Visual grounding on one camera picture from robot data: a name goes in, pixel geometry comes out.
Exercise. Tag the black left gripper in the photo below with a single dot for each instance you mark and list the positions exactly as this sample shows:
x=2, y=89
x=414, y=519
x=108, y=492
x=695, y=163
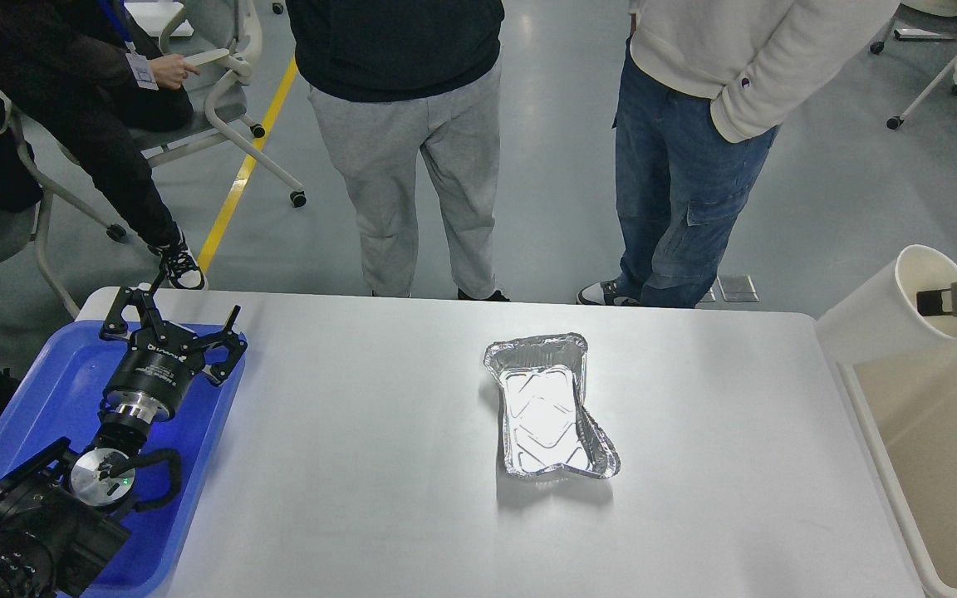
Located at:
x=161, y=361

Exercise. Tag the white paper cup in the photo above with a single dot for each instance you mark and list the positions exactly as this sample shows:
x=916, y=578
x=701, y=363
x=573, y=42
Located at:
x=881, y=319

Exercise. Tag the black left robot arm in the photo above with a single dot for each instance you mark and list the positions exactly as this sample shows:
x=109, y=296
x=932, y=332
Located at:
x=104, y=450

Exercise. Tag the blue plastic tray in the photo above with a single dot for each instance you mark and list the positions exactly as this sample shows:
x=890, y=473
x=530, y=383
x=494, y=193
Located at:
x=60, y=398

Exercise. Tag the beige plastic bin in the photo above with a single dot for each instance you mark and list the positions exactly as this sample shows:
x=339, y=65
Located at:
x=907, y=405

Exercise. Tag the grey chair at left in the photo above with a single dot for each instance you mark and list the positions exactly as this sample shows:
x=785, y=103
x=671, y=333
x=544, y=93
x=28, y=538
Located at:
x=50, y=190

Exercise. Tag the person in black trousers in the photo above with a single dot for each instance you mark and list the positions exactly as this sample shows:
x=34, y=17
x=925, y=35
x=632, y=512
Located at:
x=89, y=75

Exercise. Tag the grey office chair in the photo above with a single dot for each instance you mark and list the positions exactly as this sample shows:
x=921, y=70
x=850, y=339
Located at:
x=229, y=37

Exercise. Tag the person in grey sweatpants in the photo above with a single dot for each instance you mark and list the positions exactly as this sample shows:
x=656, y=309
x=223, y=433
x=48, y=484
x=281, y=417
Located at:
x=394, y=82

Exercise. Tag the person in blue jeans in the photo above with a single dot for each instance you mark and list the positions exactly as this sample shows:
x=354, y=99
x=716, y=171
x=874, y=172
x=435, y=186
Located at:
x=704, y=87

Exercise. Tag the crumpled aluminium foil tray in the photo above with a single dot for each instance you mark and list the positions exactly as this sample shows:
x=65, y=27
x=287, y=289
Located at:
x=545, y=427

